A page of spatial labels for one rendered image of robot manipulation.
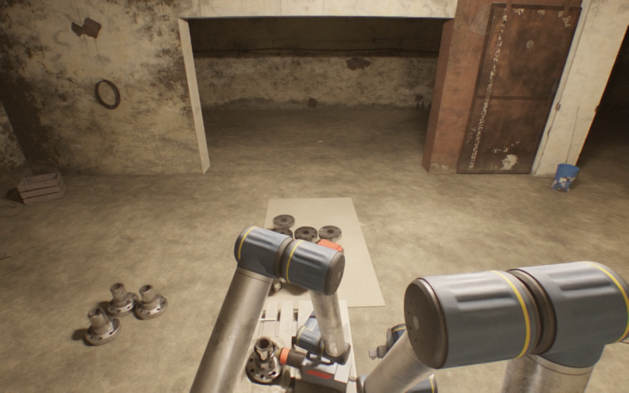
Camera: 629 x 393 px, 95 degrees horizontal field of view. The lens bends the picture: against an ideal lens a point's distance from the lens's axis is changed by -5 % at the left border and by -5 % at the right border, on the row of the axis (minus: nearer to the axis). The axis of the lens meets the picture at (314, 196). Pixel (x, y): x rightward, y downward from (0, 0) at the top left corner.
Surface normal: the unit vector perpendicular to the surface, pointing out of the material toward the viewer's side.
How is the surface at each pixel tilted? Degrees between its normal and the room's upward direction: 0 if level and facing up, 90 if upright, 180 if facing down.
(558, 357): 83
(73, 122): 90
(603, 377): 0
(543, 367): 84
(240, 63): 90
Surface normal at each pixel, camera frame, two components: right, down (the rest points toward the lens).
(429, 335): -0.98, 0.05
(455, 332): 0.08, -0.14
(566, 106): 0.01, 0.47
